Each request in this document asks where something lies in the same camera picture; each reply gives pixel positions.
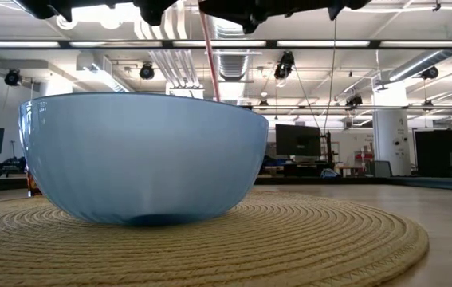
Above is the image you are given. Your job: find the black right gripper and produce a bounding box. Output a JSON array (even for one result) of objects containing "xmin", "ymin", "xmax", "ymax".
[{"xmin": 198, "ymin": 0, "xmax": 372, "ymax": 35}]

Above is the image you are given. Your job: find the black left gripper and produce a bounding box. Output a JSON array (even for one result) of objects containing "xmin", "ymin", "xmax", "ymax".
[{"xmin": 12, "ymin": 0, "xmax": 179, "ymax": 27}]

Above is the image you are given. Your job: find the orange drinking straw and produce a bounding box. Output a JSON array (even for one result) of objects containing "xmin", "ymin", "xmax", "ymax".
[{"xmin": 198, "ymin": 8, "xmax": 222, "ymax": 104}]

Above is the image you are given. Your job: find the light blue bowl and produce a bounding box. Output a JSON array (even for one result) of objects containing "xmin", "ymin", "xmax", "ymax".
[{"xmin": 18, "ymin": 92, "xmax": 270, "ymax": 229}]

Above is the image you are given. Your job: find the amber faceted plastic tumbler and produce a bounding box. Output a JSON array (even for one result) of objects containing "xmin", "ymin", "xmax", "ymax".
[{"xmin": 26, "ymin": 170, "xmax": 44, "ymax": 198}]

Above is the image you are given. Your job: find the black ceiling spotlight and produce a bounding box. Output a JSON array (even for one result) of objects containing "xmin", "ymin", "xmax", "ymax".
[
  {"xmin": 344, "ymin": 93, "xmax": 364, "ymax": 109},
  {"xmin": 420, "ymin": 65, "xmax": 440, "ymax": 81},
  {"xmin": 273, "ymin": 51, "xmax": 296, "ymax": 81},
  {"xmin": 139, "ymin": 62, "xmax": 156, "ymax": 81},
  {"xmin": 3, "ymin": 68, "xmax": 22, "ymax": 87}
]

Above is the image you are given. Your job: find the black computer monitor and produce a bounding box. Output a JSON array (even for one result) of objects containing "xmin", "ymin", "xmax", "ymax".
[{"xmin": 275, "ymin": 123, "xmax": 323, "ymax": 158}]

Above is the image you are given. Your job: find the white round column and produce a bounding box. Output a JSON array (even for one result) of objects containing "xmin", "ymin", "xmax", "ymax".
[{"xmin": 371, "ymin": 109, "xmax": 412, "ymax": 178}]

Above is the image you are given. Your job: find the grey office chair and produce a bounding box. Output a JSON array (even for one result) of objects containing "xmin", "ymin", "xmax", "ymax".
[{"xmin": 371, "ymin": 159, "xmax": 394, "ymax": 179}]

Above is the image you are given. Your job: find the round woven straw placemat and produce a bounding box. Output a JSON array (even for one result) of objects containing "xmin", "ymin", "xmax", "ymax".
[{"xmin": 0, "ymin": 190, "xmax": 430, "ymax": 287}]

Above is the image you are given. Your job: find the black cabinet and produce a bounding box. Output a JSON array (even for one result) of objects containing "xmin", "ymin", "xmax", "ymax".
[{"xmin": 413, "ymin": 128, "xmax": 452, "ymax": 179}]

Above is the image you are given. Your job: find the silver ceiling air duct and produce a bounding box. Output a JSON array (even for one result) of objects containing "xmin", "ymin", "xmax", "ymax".
[{"xmin": 207, "ymin": 15, "xmax": 263, "ymax": 107}]

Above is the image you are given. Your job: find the black overhead frame bar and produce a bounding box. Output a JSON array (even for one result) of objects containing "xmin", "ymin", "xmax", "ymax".
[{"xmin": 0, "ymin": 38, "xmax": 452, "ymax": 51}]

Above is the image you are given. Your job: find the black metal table frame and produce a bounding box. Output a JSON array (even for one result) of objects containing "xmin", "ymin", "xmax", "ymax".
[{"xmin": 0, "ymin": 174, "xmax": 452, "ymax": 192}]

